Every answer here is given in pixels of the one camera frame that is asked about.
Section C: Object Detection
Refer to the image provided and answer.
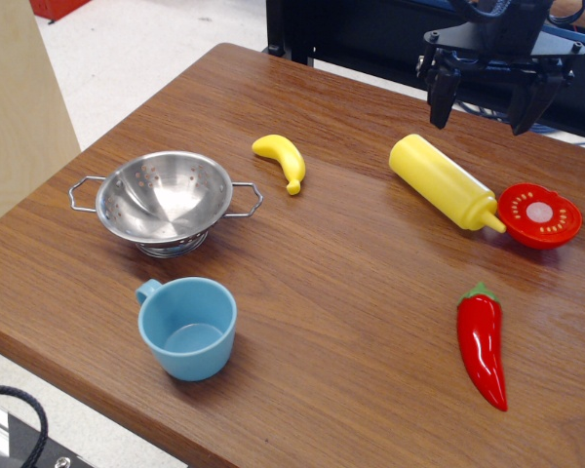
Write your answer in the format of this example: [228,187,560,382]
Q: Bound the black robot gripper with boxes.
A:
[416,1,585,136]

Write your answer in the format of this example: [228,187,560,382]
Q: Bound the yellow toy banana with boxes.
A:
[252,135,306,196]

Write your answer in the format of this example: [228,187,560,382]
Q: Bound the stainless steel colander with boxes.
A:
[68,151,263,258]

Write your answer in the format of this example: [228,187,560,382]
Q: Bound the yellow mustard squeeze bottle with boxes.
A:
[389,135,506,233]

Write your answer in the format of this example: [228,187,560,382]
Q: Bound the red toy tomato half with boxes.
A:
[497,183,582,250]

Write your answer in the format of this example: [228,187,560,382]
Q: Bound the red toy chili pepper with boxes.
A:
[456,282,508,411]

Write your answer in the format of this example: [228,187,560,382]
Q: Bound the light blue plastic cup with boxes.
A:
[136,277,238,382]

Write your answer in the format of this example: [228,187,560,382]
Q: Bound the red plastic crate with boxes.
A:
[30,0,90,21]

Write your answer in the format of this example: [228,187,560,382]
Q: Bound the light plywood panel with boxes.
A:
[0,1,81,217]

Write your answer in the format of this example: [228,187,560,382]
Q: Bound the blue cables on floor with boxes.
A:
[450,99,585,147]

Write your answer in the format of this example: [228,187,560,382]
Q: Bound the black metal frame rail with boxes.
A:
[266,1,585,137]

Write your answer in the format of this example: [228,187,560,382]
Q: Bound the black braided cable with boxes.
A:
[0,384,49,468]

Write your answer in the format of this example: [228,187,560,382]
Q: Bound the aluminium and black mount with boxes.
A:
[0,406,92,468]

